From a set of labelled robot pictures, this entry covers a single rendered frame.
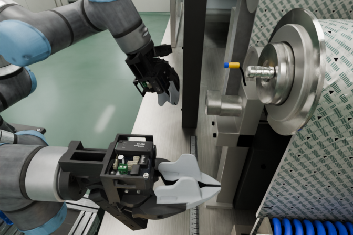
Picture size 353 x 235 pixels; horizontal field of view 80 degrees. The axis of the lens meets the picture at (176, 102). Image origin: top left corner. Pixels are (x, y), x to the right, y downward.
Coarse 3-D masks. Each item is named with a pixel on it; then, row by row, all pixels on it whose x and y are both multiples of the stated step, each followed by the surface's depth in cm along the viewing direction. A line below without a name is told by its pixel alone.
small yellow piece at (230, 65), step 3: (225, 63) 31; (228, 63) 31; (231, 63) 31; (234, 63) 31; (237, 63) 31; (225, 66) 31; (228, 66) 31; (231, 66) 31; (234, 66) 31; (237, 66) 31; (240, 66) 32; (240, 69) 32; (243, 72) 32; (243, 75) 32; (243, 78) 32; (243, 81) 32
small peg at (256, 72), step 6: (252, 66) 23; (258, 66) 23; (264, 66) 23; (270, 66) 23; (246, 72) 24; (252, 72) 23; (258, 72) 23; (264, 72) 23; (270, 72) 23; (264, 78) 24; (270, 78) 23
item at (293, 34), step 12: (288, 24) 24; (276, 36) 27; (288, 36) 23; (300, 36) 21; (300, 48) 21; (300, 60) 21; (300, 72) 21; (300, 84) 20; (300, 96) 21; (276, 108) 26; (288, 108) 23; (276, 120) 26
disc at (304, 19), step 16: (288, 16) 24; (304, 16) 21; (272, 32) 29; (304, 32) 21; (320, 32) 19; (320, 48) 18; (320, 64) 18; (320, 80) 18; (304, 96) 21; (304, 112) 20; (272, 128) 28; (288, 128) 23
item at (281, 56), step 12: (264, 48) 26; (276, 48) 23; (288, 48) 23; (264, 60) 26; (276, 60) 23; (288, 60) 22; (276, 72) 22; (288, 72) 22; (264, 84) 27; (276, 84) 22; (288, 84) 22; (264, 96) 26; (276, 96) 23; (288, 96) 23
